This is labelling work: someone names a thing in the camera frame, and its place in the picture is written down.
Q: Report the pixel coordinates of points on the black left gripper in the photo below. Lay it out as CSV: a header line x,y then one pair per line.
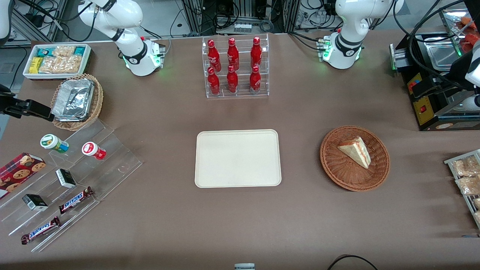
x,y
458,66

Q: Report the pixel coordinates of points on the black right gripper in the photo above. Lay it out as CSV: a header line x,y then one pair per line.
x,y
14,105

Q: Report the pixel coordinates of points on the triangular sandwich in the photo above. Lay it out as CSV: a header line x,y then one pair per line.
x,y
356,151

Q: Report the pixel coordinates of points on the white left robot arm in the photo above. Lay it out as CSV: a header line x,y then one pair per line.
x,y
348,22

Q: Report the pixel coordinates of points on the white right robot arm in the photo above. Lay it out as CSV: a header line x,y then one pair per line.
x,y
131,52

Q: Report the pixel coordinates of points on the light woven wicker basket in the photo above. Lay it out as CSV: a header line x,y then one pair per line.
x,y
96,101

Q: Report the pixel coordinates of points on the brown round wicker basket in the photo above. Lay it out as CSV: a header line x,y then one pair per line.
x,y
337,168

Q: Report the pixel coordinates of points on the cream rectangular plastic tray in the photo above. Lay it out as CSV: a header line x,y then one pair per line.
x,y
237,158

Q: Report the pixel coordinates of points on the black food warmer machine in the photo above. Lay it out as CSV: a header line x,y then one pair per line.
x,y
431,112

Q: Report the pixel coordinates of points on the steel warmer pan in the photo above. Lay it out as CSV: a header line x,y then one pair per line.
x,y
442,56

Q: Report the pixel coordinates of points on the green lid snack cup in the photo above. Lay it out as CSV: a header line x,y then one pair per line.
x,y
52,143

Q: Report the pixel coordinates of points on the stacked aluminium foil trays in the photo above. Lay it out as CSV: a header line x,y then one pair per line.
x,y
73,99

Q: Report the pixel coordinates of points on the yellow snack packet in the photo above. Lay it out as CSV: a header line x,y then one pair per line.
x,y
36,65

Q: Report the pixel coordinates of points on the large clear cracker bag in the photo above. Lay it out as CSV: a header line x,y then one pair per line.
x,y
62,64

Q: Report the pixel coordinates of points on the teal snack packet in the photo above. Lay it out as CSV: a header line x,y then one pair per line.
x,y
45,51
79,51

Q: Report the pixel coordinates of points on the small clear cracker bag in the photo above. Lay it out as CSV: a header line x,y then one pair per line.
x,y
63,51

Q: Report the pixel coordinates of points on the red sausage food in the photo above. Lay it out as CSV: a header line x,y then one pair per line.
x,y
470,37

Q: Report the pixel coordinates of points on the red plaid cookie box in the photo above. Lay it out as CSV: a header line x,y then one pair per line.
x,y
18,172

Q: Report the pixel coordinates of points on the red lid snack cup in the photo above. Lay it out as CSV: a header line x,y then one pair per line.
x,y
92,149

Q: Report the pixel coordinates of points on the white rectangular snack bin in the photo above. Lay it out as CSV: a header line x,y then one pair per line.
x,y
87,60

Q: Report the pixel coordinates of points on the small black white box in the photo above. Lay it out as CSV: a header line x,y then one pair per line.
x,y
65,178
34,202

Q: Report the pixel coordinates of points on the clear acrylic step display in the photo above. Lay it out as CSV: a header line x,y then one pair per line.
x,y
112,157

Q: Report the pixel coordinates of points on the clear bag of crackers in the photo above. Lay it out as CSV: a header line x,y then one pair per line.
x,y
477,202
467,167
468,185

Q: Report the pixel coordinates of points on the brown snickers bar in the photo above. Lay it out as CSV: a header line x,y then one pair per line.
x,y
75,200
40,230

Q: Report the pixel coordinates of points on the red cola bottle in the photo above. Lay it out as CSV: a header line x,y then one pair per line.
x,y
213,82
233,54
256,52
213,56
232,80
255,79

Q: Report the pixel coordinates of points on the clear acrylic bottle rack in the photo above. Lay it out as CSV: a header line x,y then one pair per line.
x,y
240,93

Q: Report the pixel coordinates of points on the white power strip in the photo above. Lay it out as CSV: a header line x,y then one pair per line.
x,y
243,27

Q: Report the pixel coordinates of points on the grey device at table edge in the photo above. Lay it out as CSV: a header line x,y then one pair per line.
x,y
244,266

